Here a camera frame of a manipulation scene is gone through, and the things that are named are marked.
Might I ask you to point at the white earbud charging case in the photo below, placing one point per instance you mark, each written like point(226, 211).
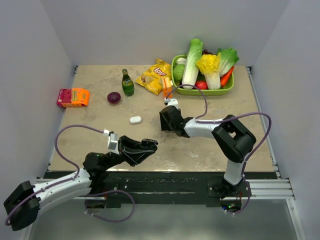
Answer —
point(135, 120)

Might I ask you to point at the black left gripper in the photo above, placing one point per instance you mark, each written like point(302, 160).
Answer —
point(131, 151)

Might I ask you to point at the pink orange snack box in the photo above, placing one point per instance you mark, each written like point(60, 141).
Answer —
point(73, 97)

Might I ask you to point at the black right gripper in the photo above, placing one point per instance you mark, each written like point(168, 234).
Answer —
point(165, 126)

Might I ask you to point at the dark purple grapes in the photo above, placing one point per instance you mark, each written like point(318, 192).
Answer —
point(206, 52)

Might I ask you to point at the yellow leaf cabbage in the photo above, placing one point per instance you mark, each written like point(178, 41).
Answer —
point(209, 66)

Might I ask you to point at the green leaf lettuce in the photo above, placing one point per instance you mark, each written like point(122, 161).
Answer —
point(228, 58)

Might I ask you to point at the black earbud charging case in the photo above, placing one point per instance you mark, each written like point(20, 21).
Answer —
point(149, 144)

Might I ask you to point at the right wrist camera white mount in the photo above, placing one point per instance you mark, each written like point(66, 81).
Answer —
point(171, 102)

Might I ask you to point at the aluminium frame rail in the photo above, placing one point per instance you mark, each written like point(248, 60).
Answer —
point(271, 189)

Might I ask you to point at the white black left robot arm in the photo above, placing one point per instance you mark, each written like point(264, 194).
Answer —
point(27, 200)

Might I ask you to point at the long napa cabbage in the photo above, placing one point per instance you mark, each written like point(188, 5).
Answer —
point(191, 70)

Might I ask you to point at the orange juice carton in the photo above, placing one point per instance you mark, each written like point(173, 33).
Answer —
point(166, 87)

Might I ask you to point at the yellow Lays chips bag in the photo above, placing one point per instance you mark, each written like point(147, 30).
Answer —
point(151, 79)

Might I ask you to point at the red onion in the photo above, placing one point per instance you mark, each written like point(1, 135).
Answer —
point(114, 97)

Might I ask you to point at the green glass bottle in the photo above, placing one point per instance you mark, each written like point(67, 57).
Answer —
point(127, 83)

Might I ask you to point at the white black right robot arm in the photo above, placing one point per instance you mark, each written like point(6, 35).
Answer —
point(233, 138)

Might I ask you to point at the red apple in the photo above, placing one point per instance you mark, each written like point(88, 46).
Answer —
point(201, 84)

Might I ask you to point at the round green cabbage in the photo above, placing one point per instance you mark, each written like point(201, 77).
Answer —
point(178, 72)

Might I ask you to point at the orange carrot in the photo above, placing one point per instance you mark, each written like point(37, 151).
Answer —
point(225, 78)

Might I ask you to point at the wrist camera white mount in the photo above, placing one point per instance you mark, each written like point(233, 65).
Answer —
point(112, 140)
point(171, 102)

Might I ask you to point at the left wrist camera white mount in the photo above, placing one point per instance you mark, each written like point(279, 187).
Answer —
point(112, 140)

